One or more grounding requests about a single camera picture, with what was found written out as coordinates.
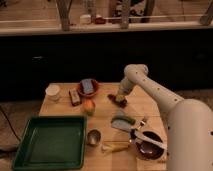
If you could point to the small metal cup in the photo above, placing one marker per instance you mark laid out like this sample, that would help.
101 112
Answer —
93 137

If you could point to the green cucumber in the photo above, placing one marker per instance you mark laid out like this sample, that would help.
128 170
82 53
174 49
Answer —
127 119

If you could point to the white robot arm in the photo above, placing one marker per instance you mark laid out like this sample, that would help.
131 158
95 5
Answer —
189 122

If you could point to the orange peach fruit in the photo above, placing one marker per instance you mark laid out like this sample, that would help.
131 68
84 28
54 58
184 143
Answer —
88 107

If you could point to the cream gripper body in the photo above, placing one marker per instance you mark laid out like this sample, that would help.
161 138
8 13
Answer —
120 98

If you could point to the orange bowl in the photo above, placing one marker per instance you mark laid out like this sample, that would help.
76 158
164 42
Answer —
80 89

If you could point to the blue sponge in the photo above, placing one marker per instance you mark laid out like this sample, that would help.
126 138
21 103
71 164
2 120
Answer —
87 86

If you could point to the dark brown bowl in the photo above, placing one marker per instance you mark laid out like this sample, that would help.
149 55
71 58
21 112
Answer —
148 150

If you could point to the brown sponge block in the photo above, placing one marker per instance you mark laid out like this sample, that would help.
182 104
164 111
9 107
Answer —
74 97

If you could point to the white paper cup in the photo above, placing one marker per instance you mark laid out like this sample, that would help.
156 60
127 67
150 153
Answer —
53 92

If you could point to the green plastic tray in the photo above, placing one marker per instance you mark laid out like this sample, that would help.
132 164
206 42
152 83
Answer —
52 143

